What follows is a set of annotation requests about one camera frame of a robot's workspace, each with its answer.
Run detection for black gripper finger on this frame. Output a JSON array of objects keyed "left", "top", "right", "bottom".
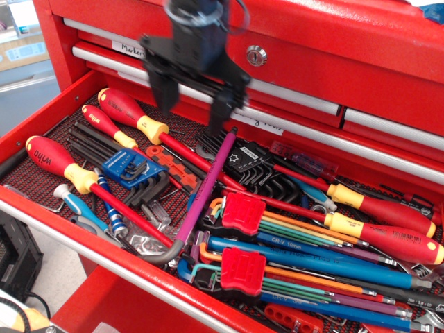
[
  {"left": 207, "top": 88, "right": 246, "bottom": 136},
  {"left": 145, "top": 61, "right": 179, "bottom": 116}
]

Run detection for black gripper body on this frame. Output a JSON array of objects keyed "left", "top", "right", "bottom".
[{"left": 140, "top": 15, "right": 250, "bottom": 94}]

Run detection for violet long Allen key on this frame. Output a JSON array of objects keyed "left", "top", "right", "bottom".
[{"left": 141, "top": 127, "right": 238, "bottom": 266}]

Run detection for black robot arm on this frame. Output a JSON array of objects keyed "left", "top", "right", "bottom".
[{"left": 140, "top": 1, "right": 251, "bottom": 136}]

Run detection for black torx key set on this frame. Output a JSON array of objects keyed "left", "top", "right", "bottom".
[{"left": 224, "top": 139, "right": 302, "bottom": 205}]

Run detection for red orange key holder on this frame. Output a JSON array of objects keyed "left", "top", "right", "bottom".
[{"left": 146, "top": 145, "right": 200, "bottom": 194}]

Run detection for blue hex key holder set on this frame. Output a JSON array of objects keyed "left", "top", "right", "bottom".
[{"left": 68, "top": 122, "right": 170, "bottom": 208}]

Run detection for blue 10mm Allen key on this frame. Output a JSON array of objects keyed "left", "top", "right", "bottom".
[{"left": 205, "top": 236, "right": 432, "bottom": 289}]

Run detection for blue 3/8 Allen key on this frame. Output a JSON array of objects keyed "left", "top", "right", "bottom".
[{"left": 178, "top": 259, "right": 434, "bottom": 332}]

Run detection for large red yellow screwdriver back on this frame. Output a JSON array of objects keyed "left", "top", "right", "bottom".
[{"left": 97, "top": 87, "right": 247, "bottom": 192}]

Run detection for large red yellow screwdriver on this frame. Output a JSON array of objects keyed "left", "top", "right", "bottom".
[
  {"left": 25, "top": 135, "right": 173, "bottom": 248},
  {"left": 97, "top": 87, "right": 247, "bottom": 192}
]

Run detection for chrome chest lock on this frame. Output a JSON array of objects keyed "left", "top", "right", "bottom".
[{"left": 246, "top": 45, "right": 268, "bottom": 67}]

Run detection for small red yellow screwdriver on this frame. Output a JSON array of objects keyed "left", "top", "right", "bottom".
[{"left": 82, "top": 104, "right": 151, "bottom": 160}]

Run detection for upper red holder colour keys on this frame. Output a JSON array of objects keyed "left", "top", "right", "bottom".
[{"left": 198, "top": 193, "right": 368, "bottom": 248}]

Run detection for red holder colour keys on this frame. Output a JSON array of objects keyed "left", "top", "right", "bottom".
[
  {"left": 187, "top": 248, "right": 394, "bottom": 309},
  {"left": 198, "top": 193, "right": 368, "bottom": 248}
]

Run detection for large red yellow screwdriver front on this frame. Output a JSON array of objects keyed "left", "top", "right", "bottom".
[{"left": 25, "top": 135, "right": 173, "bottom": 248}]

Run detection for blue metal precision screwdriver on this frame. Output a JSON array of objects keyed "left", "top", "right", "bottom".
[{"left": 94, "top": 167, "right": 128, "bottom": 238}]

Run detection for red tool chest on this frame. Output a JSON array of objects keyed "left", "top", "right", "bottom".
[{"left": 1, "top": 1, "right": 443, "bottom": 332}]

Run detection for lower red holder colour keys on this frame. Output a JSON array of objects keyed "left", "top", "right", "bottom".
[{"left": 187, "top": 248, "right": 394, "bottom": 309}]

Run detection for right upper red screwdriver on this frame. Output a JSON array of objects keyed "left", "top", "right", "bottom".
[{"left": 273, "top": 164, "right": 436, "bottom": 237}]

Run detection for black box on floor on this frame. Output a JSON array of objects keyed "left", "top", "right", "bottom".
[{"left": 1, "top": 212, "right": 43, "bottom": 302}]

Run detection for red bit holder block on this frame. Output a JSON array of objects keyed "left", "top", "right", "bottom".
[{"left": 264, "top": 303, "right": 324, "bottom": 332}]

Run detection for right lower red screwdriver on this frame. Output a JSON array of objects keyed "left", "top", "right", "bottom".
[{"left": 239, "top": 191, "right": 443, "bottom": 265}]

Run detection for clear handle small screwdriver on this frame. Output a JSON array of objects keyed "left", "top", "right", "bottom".
[{"left": 269, "top": 140, "right": 340, "bottom": 174}]

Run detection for blue white handled screwdriver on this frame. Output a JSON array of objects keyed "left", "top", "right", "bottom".
[{"left": 53, "top": 184, "right": 109, "bottom": 233}]

